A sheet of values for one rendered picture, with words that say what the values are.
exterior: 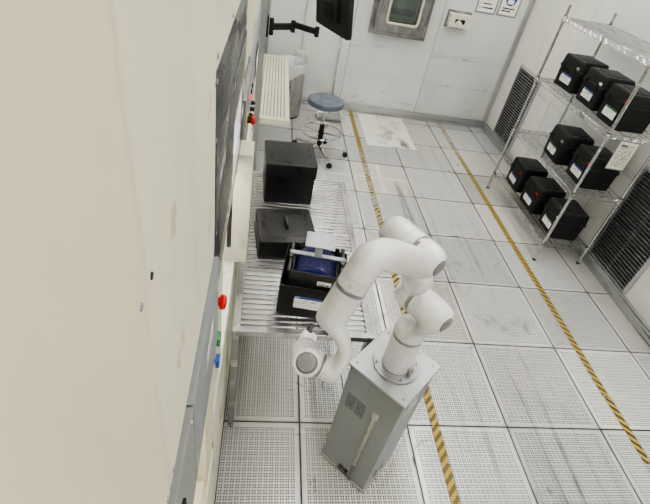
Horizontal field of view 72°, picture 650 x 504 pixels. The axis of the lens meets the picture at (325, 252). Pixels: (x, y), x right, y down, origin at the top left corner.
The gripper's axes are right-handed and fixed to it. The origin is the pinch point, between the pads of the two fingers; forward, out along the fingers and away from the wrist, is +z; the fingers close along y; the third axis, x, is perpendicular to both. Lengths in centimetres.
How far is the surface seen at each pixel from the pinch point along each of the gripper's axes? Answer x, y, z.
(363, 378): -30.8, -7.5, 20.8
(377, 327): -58, 5, 140
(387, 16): 22, 313, 337
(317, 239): 8.3, 36.1, 28.6
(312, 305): -1.4, 10.0, 32.9
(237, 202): 44, 36, 24
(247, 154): 46, 53, 12
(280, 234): 24, 33, 65
